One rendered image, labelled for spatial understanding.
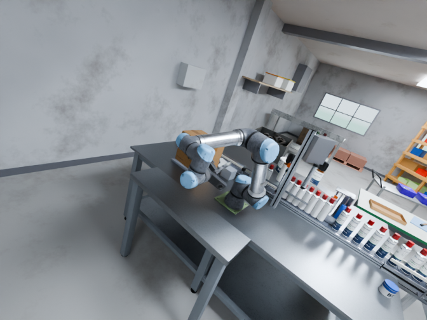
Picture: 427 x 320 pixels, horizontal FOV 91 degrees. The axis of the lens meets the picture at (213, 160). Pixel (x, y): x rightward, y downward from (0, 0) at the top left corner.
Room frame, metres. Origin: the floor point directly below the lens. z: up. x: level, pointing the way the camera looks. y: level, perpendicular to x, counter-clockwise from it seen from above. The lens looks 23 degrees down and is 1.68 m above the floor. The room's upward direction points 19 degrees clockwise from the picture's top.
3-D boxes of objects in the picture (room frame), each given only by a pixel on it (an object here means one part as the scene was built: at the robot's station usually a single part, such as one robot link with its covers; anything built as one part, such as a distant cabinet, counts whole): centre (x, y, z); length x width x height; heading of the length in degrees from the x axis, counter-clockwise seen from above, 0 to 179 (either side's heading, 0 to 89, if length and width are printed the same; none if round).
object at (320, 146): (1.50, -0.66, 1.38); 0.17 x 0.10 x 0.19; 115
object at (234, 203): (1.33, -0.24, 0.89); 0.15 x 0.15 x 0.10
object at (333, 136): (6.39, -2.26, 0.54); 2.09 x 0.79 x 1.08; 59
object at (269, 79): (5.47, -0.71, 1.77); 0.41 x 0.34 x 0.23; 149
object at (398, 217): (2.26, -2.07, 0.82); 0.34 x 0.24 x 0.04; 65
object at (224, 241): (1.42, -0.09, 0.81); 0.90 x 0.90 x 0.04; 59
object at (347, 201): (1.49, -1.02, 1.01); 0.14 x 0.13 x 0.26; 60
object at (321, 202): (1.46, -0.89, 0.98); 0.05 x 0.05 x 0.20
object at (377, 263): (1.63, -0.61, 0.85); 1.65 x 0.11 x 0.05; 60
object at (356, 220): (1.34, -1.10, 0.98); 0.05 x 0.05 x 0.20
